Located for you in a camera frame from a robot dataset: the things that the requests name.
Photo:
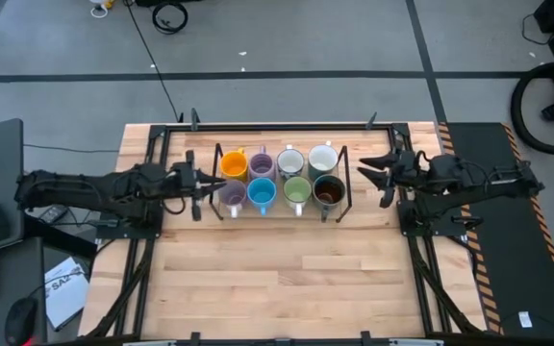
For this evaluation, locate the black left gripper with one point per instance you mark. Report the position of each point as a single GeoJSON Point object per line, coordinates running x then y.
{"type": "Point", "coordinates": [197, 206]}

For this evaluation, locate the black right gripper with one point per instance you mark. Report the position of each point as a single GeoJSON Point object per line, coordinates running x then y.
{"type": "Point", "coordinates": [409, 175]}

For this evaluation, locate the yellow mug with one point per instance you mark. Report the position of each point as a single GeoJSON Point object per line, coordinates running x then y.
{"type": "Point", "coordinates": [234, 165]}

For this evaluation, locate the light blue mug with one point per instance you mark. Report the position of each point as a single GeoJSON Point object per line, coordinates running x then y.
{"type": "Point", "coordinates": [261, 192]}

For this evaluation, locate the blue brown speckled mug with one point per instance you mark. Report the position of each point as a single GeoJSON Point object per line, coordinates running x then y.
{"type": "Point", "coordinates": [329, 190]}

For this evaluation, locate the teal mug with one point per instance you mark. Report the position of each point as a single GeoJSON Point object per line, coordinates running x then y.
{"type": "Point", "coordinates": [322, 159]}

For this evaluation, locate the white blue patterned mug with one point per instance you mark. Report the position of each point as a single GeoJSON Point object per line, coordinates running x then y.
{"type": "Point", "coordinates": [290, 162]}

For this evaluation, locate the green and white mug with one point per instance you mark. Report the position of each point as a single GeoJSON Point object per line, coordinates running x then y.
{"type": "Point", "coordinates": [297, 190]}

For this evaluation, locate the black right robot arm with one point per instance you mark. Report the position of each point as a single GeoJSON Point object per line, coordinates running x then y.
{"type": "Point", "coordinates": [488, 185]}

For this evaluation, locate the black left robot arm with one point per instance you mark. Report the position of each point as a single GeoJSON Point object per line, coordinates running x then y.
{"type": "Point", "coordinates": [89, 190]}

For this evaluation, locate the black hazard striped floor mat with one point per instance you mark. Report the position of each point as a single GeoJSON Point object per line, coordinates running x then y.
{"type": "Point", "coordinates": [498, 269]}

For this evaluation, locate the black power adapter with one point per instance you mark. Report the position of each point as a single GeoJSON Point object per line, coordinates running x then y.
{"type": "Point", "coordinates": [52, 216]}

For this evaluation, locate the white printed booklet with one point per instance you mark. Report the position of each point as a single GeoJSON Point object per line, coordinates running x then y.
{"type": "Point", "coordinates": [67, 293]}

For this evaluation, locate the black low desk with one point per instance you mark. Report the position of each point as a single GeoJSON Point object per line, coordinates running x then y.
{"type": "Point", "coordinates": [22, 274]}

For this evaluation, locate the white label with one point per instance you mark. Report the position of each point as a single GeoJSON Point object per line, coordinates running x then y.
{"type": "Point", "coordinates": [525, 319]}

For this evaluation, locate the black computer mouse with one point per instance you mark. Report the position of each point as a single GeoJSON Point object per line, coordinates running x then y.
{"type": "Point", "coordinates": [21, 321]}

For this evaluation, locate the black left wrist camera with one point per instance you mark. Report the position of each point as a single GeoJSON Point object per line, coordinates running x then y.
{"type": "Point", "coordinates": [184, 175]}

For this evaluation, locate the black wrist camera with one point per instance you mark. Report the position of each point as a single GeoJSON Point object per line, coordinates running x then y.
{"type": "Point", "coordinates": [184, 175]}
{"type": "Point", "coordinates": [409, 161]}

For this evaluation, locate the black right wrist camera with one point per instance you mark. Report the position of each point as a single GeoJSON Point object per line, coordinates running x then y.
{"type": "Point", "coordinates": [409, 161]}

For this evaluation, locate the wooden shelf rack black frame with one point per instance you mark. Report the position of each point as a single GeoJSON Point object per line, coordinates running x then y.
{"type": "Point", "coordinates": [277, 217]}

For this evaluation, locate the black aluminium table frame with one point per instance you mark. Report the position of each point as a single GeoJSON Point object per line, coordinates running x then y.
{"type": "Point", "coordinates": [277, 127]}

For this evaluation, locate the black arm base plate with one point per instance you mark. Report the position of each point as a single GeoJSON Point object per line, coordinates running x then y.
{"type": "Point", "coordinates": [113, 231]}
{"type": "Point", "coordinates": [445, 231]}

